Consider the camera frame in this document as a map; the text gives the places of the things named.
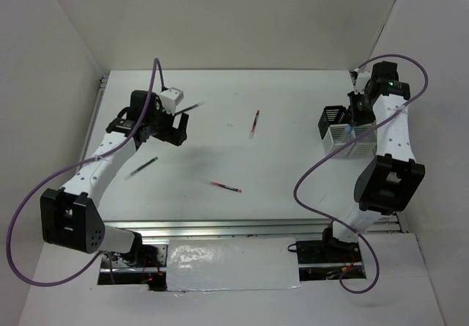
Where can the dark purple gel pen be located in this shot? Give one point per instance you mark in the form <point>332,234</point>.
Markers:
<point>189,108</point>

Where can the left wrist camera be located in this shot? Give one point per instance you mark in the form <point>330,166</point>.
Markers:
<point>170,99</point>

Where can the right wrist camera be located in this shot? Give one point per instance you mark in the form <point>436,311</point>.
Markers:
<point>360,79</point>

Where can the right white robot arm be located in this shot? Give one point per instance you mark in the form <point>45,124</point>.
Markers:
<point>375,123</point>

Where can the white mesh organizer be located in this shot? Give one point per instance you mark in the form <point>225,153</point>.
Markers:
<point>336,138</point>

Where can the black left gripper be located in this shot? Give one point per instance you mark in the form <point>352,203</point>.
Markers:
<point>174,135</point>

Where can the white foil cover board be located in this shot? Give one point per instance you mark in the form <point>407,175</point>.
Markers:
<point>231,264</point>

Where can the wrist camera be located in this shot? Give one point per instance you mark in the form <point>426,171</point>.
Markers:
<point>170,99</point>
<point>360,79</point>

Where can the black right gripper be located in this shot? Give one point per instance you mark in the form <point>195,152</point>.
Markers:
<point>359,119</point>

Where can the red gel pen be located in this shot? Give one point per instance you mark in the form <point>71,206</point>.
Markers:
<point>253,127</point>
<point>226,187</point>

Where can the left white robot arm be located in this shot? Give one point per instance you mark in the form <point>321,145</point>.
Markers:
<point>70,216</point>

